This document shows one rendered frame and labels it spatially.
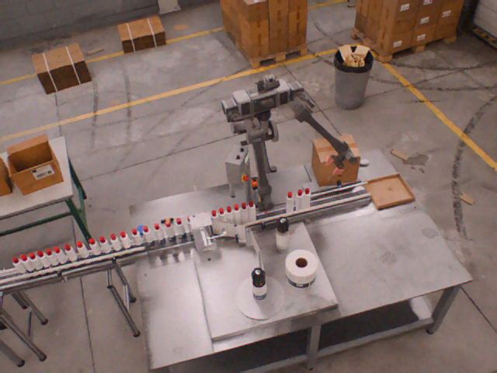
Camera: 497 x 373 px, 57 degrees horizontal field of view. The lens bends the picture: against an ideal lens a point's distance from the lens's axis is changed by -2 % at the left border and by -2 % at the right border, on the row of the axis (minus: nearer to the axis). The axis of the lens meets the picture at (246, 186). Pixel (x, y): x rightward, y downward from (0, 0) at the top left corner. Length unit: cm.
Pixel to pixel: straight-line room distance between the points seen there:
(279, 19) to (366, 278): 398
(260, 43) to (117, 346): 410
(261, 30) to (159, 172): 234
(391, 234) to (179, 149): 275
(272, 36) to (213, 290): 406
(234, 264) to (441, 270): 136
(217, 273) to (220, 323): 36
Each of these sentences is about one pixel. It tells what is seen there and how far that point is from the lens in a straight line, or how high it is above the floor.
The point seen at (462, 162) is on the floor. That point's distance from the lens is 528.
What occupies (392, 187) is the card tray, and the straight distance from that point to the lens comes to 365.
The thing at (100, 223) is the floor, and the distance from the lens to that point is 474.
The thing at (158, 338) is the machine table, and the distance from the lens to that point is 297.
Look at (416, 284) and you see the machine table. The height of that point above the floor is 83.
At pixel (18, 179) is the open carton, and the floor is 96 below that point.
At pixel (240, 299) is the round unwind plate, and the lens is 294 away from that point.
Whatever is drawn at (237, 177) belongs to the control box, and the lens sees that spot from 293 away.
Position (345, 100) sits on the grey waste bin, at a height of 13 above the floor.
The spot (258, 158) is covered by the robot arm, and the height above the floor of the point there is 149.
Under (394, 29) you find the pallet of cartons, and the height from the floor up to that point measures 48.
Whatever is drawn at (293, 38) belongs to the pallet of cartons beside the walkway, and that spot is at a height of 28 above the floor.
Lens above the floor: 346
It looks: 47 degrees down
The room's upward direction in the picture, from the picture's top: 5 degrees counter-clockwise
